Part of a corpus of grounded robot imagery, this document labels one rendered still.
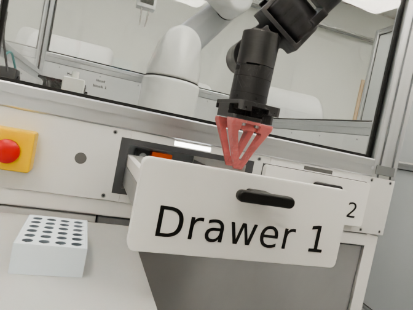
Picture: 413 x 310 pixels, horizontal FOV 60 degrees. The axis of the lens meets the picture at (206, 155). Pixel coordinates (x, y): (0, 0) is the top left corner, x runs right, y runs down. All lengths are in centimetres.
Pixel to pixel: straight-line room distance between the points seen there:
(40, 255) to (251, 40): 40
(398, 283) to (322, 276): 168
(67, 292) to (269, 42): 41
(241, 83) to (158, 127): 26
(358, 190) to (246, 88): 51
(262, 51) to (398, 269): 224
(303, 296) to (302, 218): 51
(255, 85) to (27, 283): 38
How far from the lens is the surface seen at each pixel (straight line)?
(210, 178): 43
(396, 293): 267
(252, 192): 42
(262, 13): 57
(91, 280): 50
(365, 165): 98
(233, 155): 53
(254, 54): 54
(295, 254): 51
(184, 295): 86
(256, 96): 53
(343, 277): 104
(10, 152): 67
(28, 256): 49
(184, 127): 75
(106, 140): 73
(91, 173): 73
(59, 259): 49
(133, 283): 50
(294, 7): 57
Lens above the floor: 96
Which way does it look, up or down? 3 degrees down
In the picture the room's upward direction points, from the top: 11 degrees clockwise
